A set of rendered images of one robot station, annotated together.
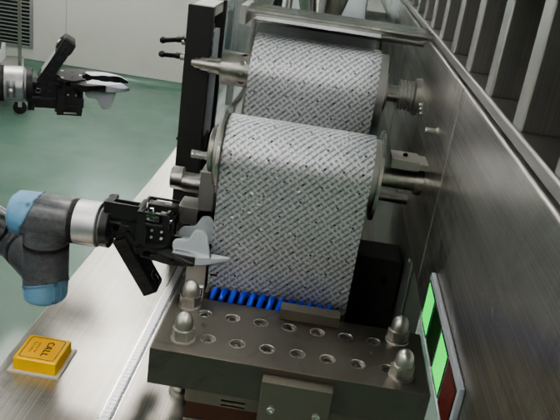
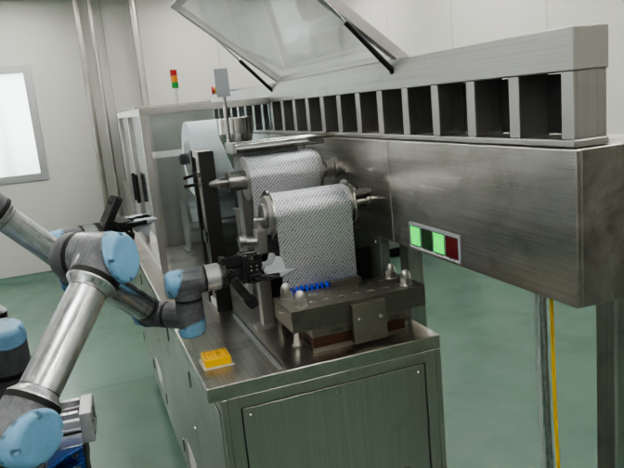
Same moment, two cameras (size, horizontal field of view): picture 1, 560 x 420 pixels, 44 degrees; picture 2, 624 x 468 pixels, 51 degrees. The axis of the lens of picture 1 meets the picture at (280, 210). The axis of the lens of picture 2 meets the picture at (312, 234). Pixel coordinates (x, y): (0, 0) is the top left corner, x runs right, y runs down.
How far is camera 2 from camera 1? 100 cm
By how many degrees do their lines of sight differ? 23
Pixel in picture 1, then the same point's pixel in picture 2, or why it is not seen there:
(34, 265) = (190, 311)
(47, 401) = (240, 370)
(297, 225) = (322, 238)
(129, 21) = not seen: outside the picture
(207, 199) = (264, 246)
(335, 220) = (339, 229)
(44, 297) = (199, 330)
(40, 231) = (190, 288)
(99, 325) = (224, 344)
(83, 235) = (216, 281)
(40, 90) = not seen: hidden behind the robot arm
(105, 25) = not seen: outside the picture
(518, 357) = (484, 196)
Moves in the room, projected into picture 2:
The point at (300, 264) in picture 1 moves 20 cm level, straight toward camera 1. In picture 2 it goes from (329, 259) to (356, 274)
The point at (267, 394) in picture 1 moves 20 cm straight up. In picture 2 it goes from (356, 312) to (349, 240)
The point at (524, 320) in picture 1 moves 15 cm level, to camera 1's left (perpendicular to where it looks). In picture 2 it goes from (480, 184) to (422, 193)
